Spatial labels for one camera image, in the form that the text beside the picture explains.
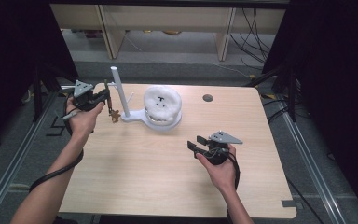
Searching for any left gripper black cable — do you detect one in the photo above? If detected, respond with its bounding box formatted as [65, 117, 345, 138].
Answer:
[28, 96, 85, 193]

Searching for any white tree-shaped hanger stand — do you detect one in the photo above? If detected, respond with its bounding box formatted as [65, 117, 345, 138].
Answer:
[108, 65, 183, 132]

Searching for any grey tape strip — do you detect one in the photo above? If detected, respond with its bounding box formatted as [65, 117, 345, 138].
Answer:
[281, 199, 304, 209]

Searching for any black cable bundle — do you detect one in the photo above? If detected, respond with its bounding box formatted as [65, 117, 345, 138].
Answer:
[229, 8, 278, 72]

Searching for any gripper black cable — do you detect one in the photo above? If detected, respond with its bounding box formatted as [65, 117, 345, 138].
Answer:
[28, 96, 85, 193]
[209, 147, 241, 191]

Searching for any person's left hand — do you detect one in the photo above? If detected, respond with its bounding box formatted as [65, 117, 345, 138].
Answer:
[65, 96, 106, 138]

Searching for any black curtain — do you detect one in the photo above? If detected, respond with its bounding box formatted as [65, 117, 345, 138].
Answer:
[262, 0, 358, 217]
[0, 0, 79, 155]

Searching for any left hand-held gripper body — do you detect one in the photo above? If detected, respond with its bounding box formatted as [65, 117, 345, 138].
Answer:
[72, 79, 107, 113]

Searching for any black floor cable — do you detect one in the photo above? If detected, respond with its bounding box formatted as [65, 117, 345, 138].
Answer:
[284, 175, 320, 224]

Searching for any light wooden desk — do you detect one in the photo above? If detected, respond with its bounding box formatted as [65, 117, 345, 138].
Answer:
[49, 3, 287, 62]

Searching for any white plush keychain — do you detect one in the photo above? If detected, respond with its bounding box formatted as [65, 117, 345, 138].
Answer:
[143, 85, 183, 123]

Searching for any brown braided bear keychain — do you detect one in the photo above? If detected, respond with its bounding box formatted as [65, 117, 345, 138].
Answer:
[103, 78, 122, 124]

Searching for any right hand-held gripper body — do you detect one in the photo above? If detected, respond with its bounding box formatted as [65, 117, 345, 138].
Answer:
[202, 130, 244, 166]

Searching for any black metal stand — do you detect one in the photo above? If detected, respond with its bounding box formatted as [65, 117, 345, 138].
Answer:
[244, 61, 298, 123]
[32, 61, 95, 123]

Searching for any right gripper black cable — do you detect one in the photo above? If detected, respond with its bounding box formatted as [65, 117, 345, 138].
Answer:
[209, 147, 241, 191]

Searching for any person's right hand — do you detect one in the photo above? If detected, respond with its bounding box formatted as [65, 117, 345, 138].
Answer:
[195, 144, 240, 194]

